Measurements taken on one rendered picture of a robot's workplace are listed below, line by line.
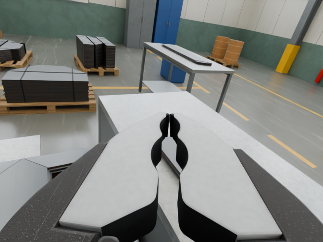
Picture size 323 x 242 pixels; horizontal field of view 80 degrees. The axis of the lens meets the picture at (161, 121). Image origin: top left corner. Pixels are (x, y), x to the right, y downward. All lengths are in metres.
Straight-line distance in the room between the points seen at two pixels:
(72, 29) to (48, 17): 0.77
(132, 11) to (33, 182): 7.52
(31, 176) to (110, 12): 7.92
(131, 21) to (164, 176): 7.65
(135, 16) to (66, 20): 2.45
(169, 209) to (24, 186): 0.58
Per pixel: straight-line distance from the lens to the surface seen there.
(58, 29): 8.50
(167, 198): 0.60
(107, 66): 4.79
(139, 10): 8.16
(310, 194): 0.88
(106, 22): 8.56
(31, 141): 1.33
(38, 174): 0.97
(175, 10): 8.70
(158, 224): 0.63
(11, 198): 0.92
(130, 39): 8.17
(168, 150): 0.72
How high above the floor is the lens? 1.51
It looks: 30 degrees down
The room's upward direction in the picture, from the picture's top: 11 degrees clockwise
